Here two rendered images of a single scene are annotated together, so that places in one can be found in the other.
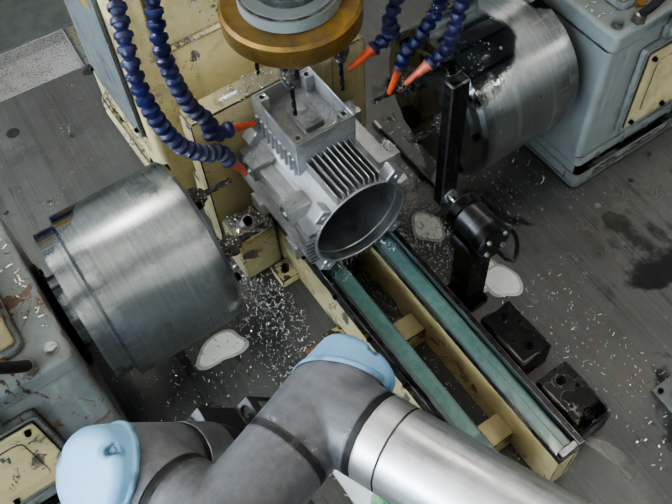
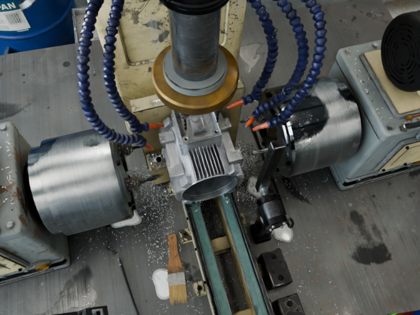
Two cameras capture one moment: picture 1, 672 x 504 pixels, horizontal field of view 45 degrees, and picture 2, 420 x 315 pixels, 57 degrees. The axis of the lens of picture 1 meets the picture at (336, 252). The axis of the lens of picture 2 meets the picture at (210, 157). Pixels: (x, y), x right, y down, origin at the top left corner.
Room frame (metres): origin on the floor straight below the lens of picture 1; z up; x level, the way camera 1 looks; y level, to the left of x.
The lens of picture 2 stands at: (0.32, -0.10, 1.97)
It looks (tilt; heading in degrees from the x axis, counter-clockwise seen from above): 64 degrees down; 11
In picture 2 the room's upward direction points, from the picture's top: 3 degrees clockwise
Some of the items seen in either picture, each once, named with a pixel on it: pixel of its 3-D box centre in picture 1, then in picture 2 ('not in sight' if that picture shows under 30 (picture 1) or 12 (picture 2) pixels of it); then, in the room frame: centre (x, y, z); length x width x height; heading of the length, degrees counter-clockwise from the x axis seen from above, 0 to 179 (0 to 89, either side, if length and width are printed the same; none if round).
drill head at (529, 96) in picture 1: (493, 73); (314, 124); (0.94, -0.28, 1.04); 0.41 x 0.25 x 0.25; 120
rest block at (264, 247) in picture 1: (252, 239); (160, 167); (0.78, 0.14, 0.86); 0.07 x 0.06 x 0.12; 120
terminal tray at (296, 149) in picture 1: (304, 122); (195, 126); (0.80, 0.03, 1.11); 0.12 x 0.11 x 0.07; 30
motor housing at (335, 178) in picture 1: (323, 179); (200, 155); (0.77, 0.01, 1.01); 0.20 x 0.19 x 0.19; 30
